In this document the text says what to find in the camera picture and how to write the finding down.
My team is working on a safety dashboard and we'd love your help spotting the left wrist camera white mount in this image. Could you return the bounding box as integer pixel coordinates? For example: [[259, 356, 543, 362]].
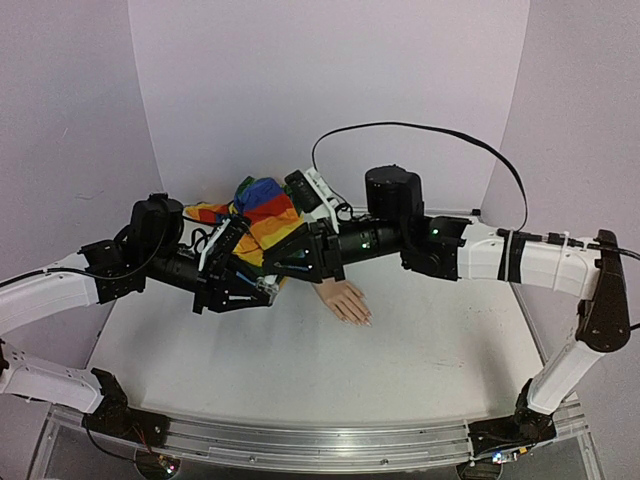
[[198, 215, 250, 272]]

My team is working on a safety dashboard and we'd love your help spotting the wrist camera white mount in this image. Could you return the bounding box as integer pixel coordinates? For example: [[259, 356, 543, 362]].
[[198, 215, 250, 272], [284, 167, 343, 233]]

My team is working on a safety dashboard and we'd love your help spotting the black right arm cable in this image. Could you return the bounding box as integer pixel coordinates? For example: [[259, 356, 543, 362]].
[[310, 122, 640, 261]]

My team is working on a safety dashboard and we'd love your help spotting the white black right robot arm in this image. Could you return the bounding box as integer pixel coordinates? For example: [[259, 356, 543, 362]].
[[263, 165, 633, 453]]

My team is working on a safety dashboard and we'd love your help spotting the mannequin hand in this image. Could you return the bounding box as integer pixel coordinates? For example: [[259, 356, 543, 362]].
[[314, 279, 372, 326]]

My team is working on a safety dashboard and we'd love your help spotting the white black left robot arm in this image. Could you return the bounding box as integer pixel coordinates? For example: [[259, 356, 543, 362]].
[[1, 193, 281, 437]]

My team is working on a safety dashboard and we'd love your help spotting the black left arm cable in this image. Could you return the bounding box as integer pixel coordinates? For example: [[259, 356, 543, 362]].
[[0, 219, 211, 289]]

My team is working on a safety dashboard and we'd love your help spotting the rainbow striped cloth sleeve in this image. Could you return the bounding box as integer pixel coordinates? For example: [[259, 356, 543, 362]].
[[184, 176, 303, 277]]

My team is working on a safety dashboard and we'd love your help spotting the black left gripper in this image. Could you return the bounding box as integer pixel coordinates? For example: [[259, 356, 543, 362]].
[[145, 244, 274, 315]]

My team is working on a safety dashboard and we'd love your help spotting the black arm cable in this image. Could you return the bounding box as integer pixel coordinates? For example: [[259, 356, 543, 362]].
[[310, 122, 640, 261], [0, 219, 211, 289]]

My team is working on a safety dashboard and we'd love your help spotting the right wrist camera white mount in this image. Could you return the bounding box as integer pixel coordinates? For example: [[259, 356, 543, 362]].
[[284, 167, 343, 233]]

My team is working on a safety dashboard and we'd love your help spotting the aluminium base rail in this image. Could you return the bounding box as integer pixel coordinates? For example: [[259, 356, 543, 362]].
[[28, 396, 603, 479]]

